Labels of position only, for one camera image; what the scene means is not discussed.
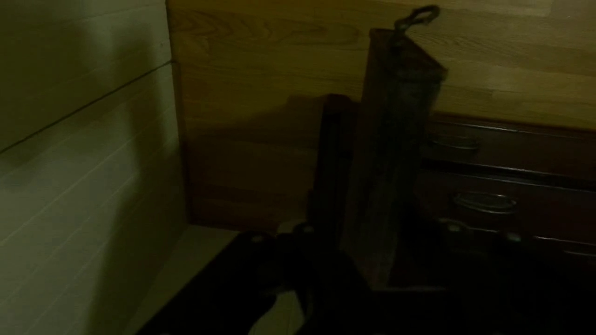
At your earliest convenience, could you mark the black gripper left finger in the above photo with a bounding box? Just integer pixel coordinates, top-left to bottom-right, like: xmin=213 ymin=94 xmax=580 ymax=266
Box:
xmin=139 ymin=225 xmax=375 ymax=335

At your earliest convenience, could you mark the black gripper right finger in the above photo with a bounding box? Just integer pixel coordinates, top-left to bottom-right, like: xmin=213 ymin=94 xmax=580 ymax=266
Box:
xmin=390 ymin=210 xmax=596 ymax=335

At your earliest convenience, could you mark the tall grey metal box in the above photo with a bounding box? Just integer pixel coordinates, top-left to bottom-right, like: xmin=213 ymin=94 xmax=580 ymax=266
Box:
xmin=338 ymin=3 xmax=450 ymax=292

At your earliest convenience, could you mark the dark wooden secretary desk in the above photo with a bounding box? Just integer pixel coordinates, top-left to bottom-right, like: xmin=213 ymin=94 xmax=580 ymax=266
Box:
xmin=308 ymin=91 xmax=596 ymax=275

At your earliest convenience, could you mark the oval brass drawer handle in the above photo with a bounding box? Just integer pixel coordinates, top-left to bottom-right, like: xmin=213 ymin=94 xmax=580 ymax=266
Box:
xmin=451 ymin=189 xmax=522 ymax=219

